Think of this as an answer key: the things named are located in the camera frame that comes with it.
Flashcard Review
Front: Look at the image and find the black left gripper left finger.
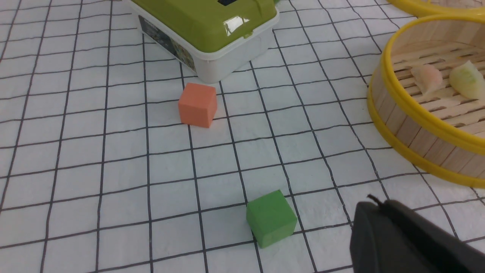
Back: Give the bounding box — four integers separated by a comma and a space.
350, 194, 429, 273

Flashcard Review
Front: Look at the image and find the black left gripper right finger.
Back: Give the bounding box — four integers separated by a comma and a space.
379, 200, 484, 273

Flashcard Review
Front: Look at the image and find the pink dumpling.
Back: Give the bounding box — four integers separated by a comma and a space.
410, 64, 444, 96

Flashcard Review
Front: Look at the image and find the green dumpling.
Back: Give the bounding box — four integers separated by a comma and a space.
449, 60, 485, 100

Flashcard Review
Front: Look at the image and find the bamboo steamer tray yellow rim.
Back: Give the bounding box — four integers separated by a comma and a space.
367, 14, 485, 188

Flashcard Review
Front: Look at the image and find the yellow woven steamer lid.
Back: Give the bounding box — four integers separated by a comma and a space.
388, 0, 485, 18

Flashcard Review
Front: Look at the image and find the green foam cube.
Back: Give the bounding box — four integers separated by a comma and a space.
246, 190, 297, 248

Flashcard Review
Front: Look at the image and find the orange foam cube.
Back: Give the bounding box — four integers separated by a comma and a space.
178, 83, 217, 128

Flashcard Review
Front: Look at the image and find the green lidded white box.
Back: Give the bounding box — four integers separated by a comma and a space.
125, 0, 280, 83

